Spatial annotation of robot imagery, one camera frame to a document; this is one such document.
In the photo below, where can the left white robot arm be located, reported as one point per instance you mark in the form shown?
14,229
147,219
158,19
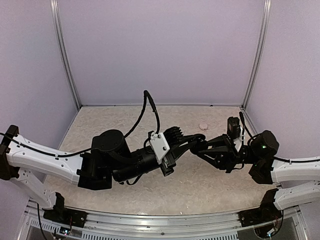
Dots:
108,159

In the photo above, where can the left aluminium corner post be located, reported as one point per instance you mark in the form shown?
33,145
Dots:
54,5

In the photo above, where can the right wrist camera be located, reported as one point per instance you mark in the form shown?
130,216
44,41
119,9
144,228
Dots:
236,130

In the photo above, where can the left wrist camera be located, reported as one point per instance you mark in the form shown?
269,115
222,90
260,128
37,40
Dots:
161,143

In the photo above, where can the right aluminium corner post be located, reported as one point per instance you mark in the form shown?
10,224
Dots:
258,53

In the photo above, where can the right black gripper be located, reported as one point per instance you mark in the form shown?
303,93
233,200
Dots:
226,155

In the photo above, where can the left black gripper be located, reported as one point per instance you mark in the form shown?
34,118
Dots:
169,159

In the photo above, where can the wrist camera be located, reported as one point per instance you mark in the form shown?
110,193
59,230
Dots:
161,143
236,130

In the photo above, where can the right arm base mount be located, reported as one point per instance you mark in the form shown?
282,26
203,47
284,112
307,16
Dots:
258,216

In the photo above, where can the pink earbud charging case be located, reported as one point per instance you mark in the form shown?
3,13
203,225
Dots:
203,126

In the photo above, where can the aluminium corner post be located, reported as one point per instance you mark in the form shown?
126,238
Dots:
258,53
54,5

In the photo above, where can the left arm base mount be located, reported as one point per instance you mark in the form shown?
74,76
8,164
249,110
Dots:
66,216

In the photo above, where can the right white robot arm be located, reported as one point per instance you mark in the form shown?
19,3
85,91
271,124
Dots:
297,180

